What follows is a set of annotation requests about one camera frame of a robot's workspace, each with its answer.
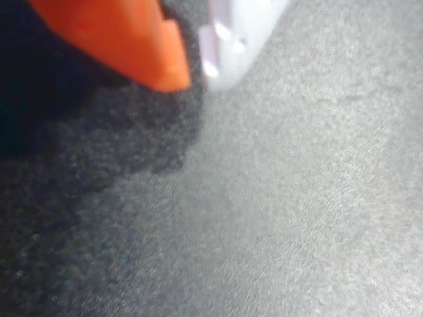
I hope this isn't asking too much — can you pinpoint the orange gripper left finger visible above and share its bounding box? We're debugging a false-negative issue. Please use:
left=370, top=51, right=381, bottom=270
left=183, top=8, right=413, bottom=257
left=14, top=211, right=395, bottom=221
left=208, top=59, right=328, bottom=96
left=24, top=0, right=194, bottom=112

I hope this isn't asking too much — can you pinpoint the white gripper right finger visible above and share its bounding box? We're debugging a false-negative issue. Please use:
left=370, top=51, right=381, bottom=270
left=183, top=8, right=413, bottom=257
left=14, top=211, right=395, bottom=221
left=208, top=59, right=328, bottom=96
left=192, top=0, right=339, bottom=94

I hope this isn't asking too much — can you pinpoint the black table mat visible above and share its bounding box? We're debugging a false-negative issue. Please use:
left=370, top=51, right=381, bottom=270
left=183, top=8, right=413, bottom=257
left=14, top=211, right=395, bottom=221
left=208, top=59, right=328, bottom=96
left=0, top=0, right=423, bottom=317

